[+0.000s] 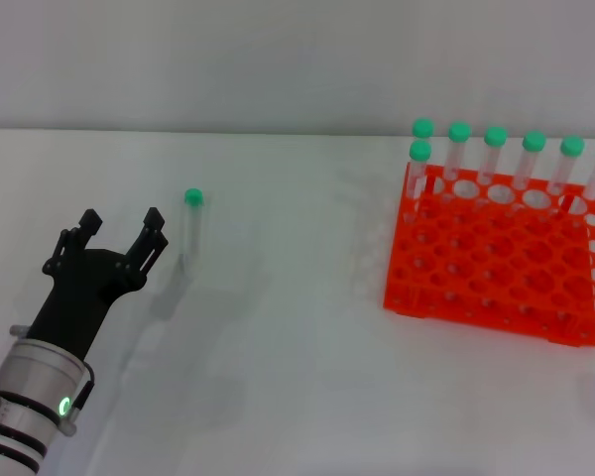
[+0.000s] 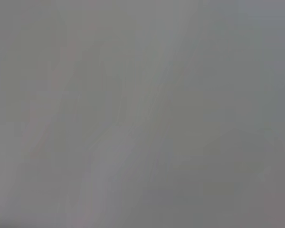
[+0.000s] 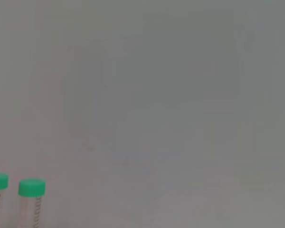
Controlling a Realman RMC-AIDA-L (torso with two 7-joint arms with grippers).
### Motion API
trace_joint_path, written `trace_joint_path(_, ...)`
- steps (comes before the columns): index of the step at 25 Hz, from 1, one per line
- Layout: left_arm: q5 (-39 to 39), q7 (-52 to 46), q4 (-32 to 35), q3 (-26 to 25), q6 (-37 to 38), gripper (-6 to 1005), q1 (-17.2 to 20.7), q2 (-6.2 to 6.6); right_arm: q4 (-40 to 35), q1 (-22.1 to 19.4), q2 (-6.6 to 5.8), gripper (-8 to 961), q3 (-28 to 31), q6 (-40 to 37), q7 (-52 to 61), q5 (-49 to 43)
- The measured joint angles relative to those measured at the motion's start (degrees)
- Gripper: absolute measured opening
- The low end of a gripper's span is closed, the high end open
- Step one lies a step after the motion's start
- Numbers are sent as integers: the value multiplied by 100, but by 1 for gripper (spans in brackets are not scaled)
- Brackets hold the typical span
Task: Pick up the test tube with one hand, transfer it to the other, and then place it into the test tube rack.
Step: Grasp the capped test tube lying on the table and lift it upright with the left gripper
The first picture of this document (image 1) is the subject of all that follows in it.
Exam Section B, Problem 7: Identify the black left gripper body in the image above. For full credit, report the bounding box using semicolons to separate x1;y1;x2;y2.
27;246;149;359

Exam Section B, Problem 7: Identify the orange test tube rack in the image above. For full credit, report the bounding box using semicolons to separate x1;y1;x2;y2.
380;161;595;348

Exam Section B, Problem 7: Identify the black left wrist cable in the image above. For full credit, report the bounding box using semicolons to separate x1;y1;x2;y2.
71;364;96;413

